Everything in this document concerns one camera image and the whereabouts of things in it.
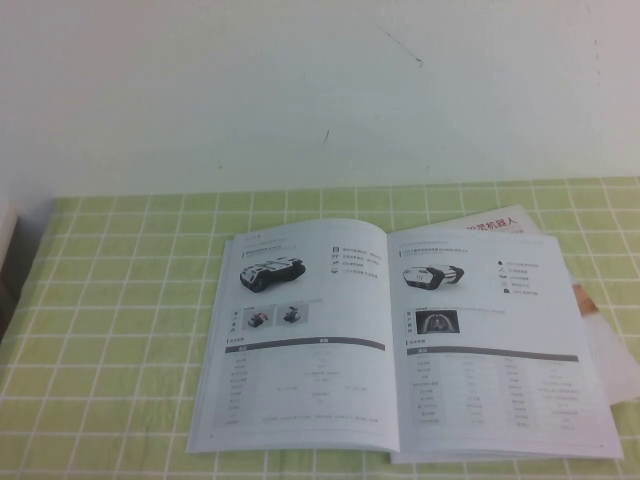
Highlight white product brochure book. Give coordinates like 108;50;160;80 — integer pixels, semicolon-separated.
185;218;626;464

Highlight white leaflet with red print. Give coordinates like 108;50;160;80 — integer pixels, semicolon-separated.
414;203;542;237

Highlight green checked tablecloth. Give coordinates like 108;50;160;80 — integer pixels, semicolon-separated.
0;175;640;480

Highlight white box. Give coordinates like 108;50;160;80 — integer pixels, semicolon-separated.
0;199;20;266

